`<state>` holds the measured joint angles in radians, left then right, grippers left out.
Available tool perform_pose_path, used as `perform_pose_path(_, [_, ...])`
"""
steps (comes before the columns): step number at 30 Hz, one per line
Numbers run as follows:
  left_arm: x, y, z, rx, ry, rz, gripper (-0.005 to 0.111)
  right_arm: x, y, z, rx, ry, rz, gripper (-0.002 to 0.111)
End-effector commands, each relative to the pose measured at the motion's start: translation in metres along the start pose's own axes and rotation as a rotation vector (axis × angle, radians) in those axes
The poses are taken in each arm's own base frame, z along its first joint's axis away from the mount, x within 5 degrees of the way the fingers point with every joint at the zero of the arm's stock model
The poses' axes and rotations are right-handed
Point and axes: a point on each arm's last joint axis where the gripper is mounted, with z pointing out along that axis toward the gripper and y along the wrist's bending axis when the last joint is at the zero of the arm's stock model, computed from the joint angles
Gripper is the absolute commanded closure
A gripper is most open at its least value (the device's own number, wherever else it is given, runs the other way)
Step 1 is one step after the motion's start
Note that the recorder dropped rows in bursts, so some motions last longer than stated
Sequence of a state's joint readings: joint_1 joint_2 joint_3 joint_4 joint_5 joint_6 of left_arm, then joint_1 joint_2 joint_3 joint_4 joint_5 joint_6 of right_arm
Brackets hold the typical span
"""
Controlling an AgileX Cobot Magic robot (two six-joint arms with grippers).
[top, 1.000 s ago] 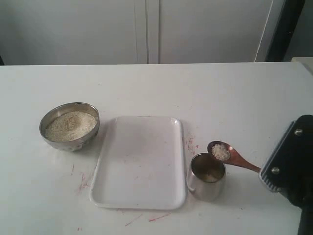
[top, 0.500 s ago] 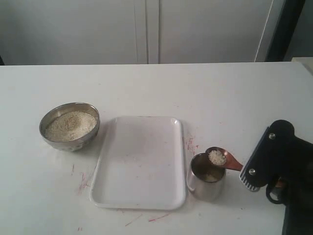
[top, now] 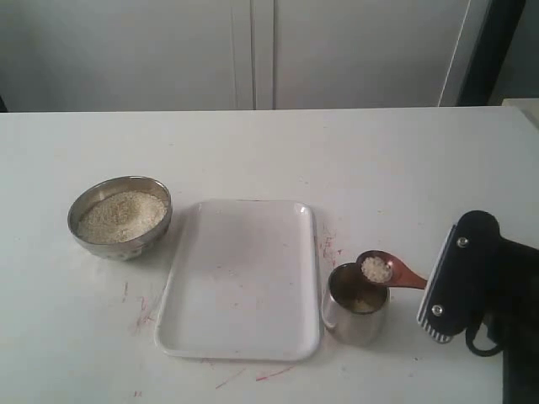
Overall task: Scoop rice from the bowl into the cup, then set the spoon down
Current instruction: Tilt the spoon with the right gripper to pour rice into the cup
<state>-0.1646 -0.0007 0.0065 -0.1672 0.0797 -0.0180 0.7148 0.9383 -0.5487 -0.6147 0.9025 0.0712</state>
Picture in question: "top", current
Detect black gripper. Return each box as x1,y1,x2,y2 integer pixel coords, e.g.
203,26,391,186
416,210,538,403

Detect brown wooden spoon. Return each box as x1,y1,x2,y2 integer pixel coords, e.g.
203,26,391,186
356,250,427,290

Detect small steel cup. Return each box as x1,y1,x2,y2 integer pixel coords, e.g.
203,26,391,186
321,263,390,347

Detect steel bowl of rice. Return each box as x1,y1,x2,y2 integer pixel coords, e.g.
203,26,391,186
67,176,173,261

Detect white rectangular tray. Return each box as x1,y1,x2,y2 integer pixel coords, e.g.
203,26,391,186
154,199,321,362

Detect white cabinet doors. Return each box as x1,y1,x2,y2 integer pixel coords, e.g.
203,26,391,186
1,1,489,112

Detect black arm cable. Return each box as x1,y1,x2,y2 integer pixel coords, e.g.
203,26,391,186
464,321,503,358

